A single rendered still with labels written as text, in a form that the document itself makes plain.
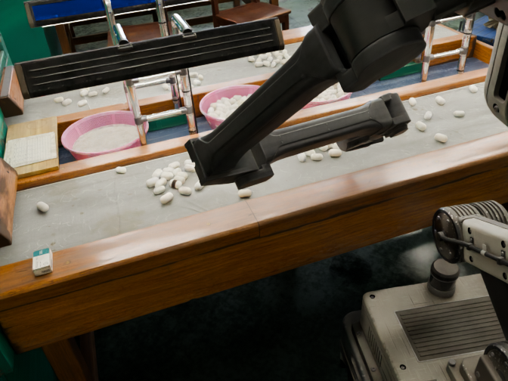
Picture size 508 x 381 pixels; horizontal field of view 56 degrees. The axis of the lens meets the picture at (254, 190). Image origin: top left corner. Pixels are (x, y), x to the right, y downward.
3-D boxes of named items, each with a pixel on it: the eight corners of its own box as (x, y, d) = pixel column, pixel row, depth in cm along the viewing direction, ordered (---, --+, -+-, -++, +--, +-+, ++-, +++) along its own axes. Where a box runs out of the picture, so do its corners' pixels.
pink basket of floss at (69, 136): (170, 144, 159) (165, 118, 153) (116, 187, 140) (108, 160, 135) (109, 129, 170) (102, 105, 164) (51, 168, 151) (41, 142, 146)
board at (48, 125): (59, 169, 133) (57, 165, 133) (1, 182, 130) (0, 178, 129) (57, 119, 159) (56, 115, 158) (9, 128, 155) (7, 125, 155)
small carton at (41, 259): (52, 271, 101) (49, 264, 100) (35, 277, 100) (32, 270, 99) (52, 253, 106) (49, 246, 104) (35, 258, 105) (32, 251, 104)
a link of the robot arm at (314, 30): (189, 202, 79) (167, 148, 80) (250, 186, 87) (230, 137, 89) (400, 40, 45) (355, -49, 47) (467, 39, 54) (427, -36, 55)
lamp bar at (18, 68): (285, 50, 120) (284, 20, 116) (23, 100, 105) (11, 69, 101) (274, 40, 126) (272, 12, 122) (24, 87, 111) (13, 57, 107)
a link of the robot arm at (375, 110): (244, 182, 80) (220, 125, 82) (233, 193, 85) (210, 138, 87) (420, 126, 100) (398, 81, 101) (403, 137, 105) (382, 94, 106)
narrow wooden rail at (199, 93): (472, 61, 202) (478, 35, 195) (18, 162, 159) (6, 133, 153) (463, 57, 206) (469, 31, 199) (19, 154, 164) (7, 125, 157)
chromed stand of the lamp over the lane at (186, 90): (219, 184, 139) (199, 29, 112) (150, 201, 134) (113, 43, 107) (202, 152, 153) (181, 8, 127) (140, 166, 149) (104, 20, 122)
